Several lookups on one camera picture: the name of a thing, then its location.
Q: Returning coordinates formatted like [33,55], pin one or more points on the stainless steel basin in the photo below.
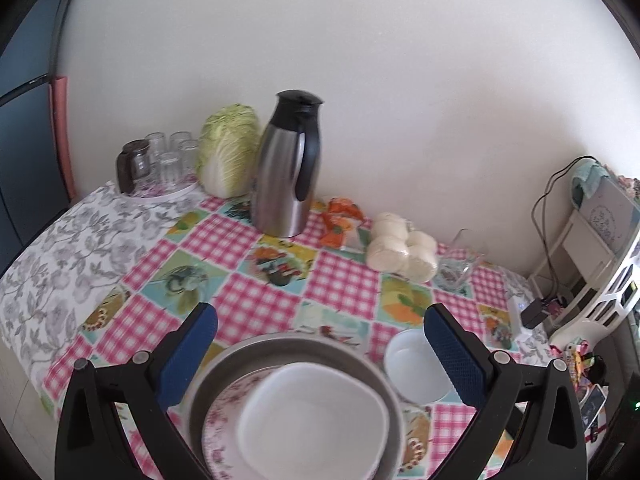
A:
[300,350]

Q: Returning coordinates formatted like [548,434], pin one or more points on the white round tray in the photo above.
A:
[165,195]

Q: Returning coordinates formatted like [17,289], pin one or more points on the colourful candy packets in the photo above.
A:
[575,362]

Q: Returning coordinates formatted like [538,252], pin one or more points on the stainless steel thermos jug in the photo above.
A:
[280,175]

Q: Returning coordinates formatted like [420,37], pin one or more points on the white plastic chair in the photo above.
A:
[600,305]

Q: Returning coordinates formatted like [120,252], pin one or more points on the clear drinking glass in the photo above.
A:
[170,170]
[156,145]
[186,152]
[147,175]

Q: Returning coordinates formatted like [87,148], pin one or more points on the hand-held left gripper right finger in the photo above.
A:
[452,355]

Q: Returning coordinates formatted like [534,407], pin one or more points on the bag of steamed buns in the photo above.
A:
[400,250]

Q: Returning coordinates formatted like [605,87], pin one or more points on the white square bowl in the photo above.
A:
[310,420]

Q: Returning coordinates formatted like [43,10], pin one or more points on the small white bowl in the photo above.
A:
[410,365]

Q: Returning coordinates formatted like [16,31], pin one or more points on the white power strip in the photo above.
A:
[514,316]

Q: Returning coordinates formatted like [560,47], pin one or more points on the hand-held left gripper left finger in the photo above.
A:
[187,355]

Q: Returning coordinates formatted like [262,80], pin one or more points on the glass mug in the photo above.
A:
[457,270]

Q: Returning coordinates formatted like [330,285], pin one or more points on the napa cabbage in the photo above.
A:
[227,150]

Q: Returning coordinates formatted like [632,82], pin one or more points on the round floral plate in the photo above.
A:
[220,410]

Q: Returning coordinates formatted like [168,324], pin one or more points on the grey floral tablecloth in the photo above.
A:
[65,250]

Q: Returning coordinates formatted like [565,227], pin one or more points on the teal cloth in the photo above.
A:
[590,182]

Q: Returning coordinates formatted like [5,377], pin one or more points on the black power adapter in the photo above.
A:
[535,314]

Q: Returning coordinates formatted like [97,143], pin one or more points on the orange snack packet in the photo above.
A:
[340,220]

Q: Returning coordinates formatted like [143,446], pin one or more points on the blue cabinet door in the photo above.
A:
[25,125]

